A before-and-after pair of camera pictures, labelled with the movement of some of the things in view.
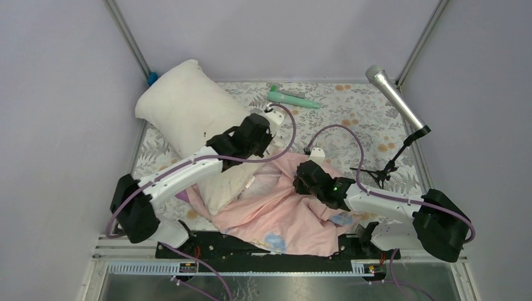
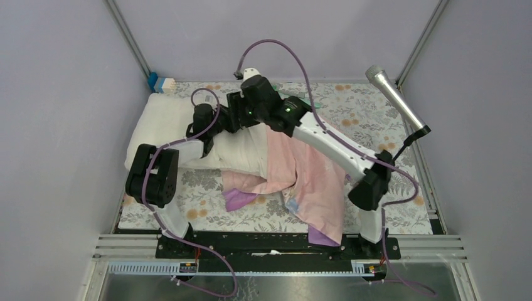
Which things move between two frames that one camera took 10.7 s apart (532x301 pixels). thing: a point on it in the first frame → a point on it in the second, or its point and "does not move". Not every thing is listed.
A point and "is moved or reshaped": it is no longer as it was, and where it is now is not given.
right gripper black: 298,187 → 236,102
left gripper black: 268,135 → 224,110
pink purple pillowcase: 268,210 is moved or reshaped
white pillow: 180,108 is moved or reshaped
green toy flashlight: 276,95 does not move
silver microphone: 376,74 does not move
